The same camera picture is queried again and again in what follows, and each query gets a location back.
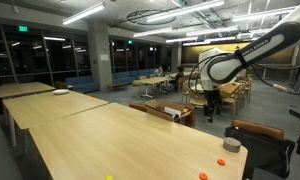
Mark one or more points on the black bag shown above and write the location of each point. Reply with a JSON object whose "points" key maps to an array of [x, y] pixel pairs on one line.
{"points": [[260, 153]]}

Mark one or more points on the light wooden table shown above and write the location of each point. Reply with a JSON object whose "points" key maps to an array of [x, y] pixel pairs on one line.
{"points": [[20, 90], [50, 108]]}

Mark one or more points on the orange disc with hole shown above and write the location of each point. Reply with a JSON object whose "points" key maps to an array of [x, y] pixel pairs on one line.
{"points": [[221, 162], [203, 176]]}

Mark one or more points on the brown wooden chair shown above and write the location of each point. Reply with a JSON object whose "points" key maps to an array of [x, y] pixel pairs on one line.
{"points": [[163, 106]]}

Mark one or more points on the white round device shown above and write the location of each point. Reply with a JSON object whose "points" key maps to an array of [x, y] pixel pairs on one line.
{"points": [[231, 145]]}

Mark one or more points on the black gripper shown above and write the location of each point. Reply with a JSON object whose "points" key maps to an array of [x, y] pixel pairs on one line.
{"points": [[212, 98]]}

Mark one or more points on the seated person dark clothes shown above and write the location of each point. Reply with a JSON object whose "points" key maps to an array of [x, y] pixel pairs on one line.
{"points": [[178, 77]]}

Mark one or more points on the long wooden dining table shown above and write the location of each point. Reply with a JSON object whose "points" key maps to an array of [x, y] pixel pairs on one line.
{"points": [[231, 88]]}

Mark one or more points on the wooden cafe table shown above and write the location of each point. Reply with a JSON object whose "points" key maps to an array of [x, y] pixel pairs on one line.
{"points": [[153, 80]]}

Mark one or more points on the white paper sheet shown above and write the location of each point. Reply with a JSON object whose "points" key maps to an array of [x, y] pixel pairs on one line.
{"points": [[172, 112]]}

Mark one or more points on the white paper notice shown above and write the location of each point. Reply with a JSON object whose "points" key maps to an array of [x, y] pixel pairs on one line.
{"points": [[104, 57]]}

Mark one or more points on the blue sofa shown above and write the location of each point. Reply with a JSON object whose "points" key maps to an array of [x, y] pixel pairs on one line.
{"points": [[81, 83], [123, 77]]}

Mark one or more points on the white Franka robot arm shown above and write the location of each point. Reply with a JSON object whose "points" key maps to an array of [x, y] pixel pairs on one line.
{"points": [[256, 50]]}

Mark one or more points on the seated person light shirt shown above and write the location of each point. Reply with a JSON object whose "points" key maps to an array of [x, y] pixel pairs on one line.
{"points": [[158, 71]]}

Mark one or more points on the linear ceiling light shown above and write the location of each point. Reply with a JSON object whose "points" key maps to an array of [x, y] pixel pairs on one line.
{"points": [[153, 32], [83, 13], [211, 31], [185, 10], [263, 14], [181, 39]]}

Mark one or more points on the brown padded chair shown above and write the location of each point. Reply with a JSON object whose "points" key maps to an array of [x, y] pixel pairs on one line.
{"points": [[137, 106]]}

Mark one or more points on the yellow block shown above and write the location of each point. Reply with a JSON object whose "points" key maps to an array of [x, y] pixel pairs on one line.
{"points": [[109, 177]]}

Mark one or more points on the yellow pouf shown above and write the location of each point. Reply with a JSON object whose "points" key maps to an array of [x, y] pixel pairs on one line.
{"points": [[136, 83]]}

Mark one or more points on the small green exit sign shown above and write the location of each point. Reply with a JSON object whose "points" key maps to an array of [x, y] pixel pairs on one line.
{"points": [[130, 42]]}

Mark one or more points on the white plate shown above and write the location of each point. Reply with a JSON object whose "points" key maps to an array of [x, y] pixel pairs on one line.
{"points": [[60, 91]]}

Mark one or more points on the wooden dining chair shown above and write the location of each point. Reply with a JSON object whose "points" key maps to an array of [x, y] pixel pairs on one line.
{"points": [[185, 89], [196, 100], [246, 88], [230, 100]]}

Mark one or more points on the low wooden bench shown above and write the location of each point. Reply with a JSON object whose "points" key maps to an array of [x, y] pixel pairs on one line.
{"points": [[116, 85]]}

